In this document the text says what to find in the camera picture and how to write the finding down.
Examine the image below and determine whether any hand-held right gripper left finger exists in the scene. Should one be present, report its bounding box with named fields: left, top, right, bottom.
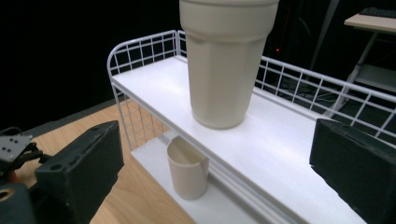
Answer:
left=30, top=119, right=125, bottom=224

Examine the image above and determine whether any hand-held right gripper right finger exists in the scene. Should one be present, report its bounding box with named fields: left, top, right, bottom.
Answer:
left=308, top=118, right=396, bottom=224

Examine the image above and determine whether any white wire shelf rack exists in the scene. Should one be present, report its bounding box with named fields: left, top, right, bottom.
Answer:
left=106, top=29, right=396, bottom=224

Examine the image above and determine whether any small white cup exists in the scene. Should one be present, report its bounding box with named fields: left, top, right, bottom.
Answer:
left=166, top=135, right=210, bottom=201

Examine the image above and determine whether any tall cream tumbler red lid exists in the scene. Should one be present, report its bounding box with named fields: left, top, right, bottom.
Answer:
left=178, top=0, right=280, bottom=131

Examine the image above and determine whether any black keyboard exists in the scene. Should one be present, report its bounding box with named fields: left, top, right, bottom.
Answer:
left=359, top=6, right=396, bottom=20

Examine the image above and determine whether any white frame desk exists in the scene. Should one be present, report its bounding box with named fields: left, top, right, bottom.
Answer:
left=322, top=12, right=396, bottom=119

